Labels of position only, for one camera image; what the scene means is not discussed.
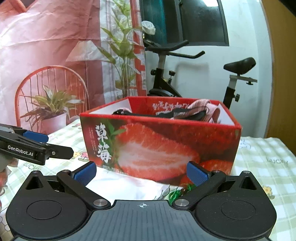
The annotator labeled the black soft item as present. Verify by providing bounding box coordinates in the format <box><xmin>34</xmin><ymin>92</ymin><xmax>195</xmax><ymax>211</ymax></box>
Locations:
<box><xmin>112</xmin><ymin>108</ymin><xmax>206</xmax><ymax>121</ymax></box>

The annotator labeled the pink knitted cloth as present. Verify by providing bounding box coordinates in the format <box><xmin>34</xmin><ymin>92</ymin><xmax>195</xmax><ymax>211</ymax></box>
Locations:
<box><xmin>187</xmin><ymin>99</ymin><xmax>220</xmax><ymax>123</ymax></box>

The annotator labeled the blue white tissue pack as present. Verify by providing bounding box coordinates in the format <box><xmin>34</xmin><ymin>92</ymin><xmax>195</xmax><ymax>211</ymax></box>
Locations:
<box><xmin>86</xmin><ymin>167</ymin><xmax>181</xmax><ymax>203</ymax></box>

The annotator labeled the person's left hand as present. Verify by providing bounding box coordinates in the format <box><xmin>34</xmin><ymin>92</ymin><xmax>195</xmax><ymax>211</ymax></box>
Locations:
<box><xmin>0</xmin><ymin>154</ymin><xmax>19</xmax><ymax>188</ymax></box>

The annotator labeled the red strawberry cardboard box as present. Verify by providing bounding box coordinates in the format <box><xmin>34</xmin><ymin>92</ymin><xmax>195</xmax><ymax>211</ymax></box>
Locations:
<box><xmin>80</xmin><ymin>96</ymin><xmax>242</xmax><ymax>185</ymax></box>

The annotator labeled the pink printed backdrop curtain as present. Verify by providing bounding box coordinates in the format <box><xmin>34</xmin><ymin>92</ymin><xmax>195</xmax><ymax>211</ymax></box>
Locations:
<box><xmin>1</xmin><ymin>1</ymin><xmax>147</xmax><ymax>133</ymax></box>

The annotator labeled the black exercise bike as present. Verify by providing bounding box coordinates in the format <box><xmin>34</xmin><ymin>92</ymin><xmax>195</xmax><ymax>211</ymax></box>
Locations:
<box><xmin>143</xmin><ymin>35</ymin><xmax>258</xmax><ymax>108</ymax></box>

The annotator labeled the white crumpled plastic bag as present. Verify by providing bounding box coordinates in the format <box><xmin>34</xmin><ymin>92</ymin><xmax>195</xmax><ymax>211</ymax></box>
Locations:
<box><xmin>142</xmin><ymin>21</ymin><xmax>156</xmax><ymax>35</ymax></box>

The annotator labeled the brown wooden door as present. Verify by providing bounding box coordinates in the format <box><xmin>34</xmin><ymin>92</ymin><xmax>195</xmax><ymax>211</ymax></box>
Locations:
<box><xmin>262</xmin><ymin>1</ymin><xmax>295</xmax><ymax>143</ymax></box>

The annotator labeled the dark window with frame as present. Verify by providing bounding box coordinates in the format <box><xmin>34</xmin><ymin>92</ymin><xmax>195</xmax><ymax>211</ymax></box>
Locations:
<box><xmin>140</xmin><ymin>0</ymin><xmax>229</xmax><ymax>46</ymax></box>

